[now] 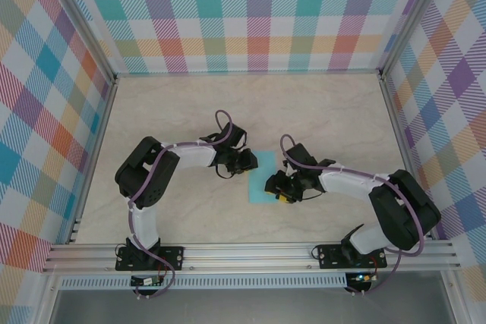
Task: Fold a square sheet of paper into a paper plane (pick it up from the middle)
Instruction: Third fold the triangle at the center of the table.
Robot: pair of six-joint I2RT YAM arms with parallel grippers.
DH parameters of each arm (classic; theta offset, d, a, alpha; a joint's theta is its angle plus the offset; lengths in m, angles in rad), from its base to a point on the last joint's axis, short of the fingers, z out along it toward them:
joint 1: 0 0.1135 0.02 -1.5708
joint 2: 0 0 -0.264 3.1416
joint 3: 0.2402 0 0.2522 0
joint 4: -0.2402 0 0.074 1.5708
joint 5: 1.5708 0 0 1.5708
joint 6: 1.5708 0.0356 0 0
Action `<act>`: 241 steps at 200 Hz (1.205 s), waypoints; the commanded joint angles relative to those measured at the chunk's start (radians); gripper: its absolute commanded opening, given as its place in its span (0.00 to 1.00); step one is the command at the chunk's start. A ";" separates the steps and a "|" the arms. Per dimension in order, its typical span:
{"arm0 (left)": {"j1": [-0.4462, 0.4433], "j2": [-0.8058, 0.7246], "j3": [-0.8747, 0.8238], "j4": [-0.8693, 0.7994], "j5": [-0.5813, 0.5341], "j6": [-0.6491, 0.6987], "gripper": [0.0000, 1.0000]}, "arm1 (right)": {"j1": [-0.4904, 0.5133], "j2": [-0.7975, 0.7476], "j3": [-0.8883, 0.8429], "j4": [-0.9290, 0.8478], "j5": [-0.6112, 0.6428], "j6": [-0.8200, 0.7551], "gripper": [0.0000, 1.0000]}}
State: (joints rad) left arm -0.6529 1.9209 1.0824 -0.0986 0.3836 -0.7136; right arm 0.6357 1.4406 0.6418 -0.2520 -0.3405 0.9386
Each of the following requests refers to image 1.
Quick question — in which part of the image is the turquoise cloth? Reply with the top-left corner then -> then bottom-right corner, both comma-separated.
248,149 -> 277,204

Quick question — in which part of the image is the grey metal panel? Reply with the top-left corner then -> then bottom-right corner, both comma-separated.
49,288 -> 456,324

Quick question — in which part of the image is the small black circuit board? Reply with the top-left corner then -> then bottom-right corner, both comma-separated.
131,276 -> 165,288

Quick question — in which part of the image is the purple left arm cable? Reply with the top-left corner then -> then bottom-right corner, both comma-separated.
127,109 -> 176,300

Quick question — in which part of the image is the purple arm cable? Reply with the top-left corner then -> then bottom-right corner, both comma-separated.
127,109 -> 176,300
279,134 -> 425,297

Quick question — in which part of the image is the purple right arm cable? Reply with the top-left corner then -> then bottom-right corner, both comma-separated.
279,134 -> 425,297

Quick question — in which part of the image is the wide aluminium mounting rail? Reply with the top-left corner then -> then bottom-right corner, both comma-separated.
41,242 -> 462,275

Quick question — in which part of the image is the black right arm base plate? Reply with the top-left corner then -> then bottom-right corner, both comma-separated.
317,243 -> 388,270

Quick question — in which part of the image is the thin aluminium wall rail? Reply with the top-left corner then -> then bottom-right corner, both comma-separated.
113,68 -> 383,78

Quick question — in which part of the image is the slotted grey cable duct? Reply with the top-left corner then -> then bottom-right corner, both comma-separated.
58,272 -> 349,290

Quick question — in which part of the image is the aluminium side rail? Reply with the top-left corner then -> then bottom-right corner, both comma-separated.
66,75 -> 119,245
378,73 -> 438,241

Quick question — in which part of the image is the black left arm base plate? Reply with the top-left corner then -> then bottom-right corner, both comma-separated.
115,246 -> 186,272

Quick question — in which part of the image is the aluminium frame post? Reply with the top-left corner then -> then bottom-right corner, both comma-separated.
377,0 -> 453,82
44,0 -> 118,84

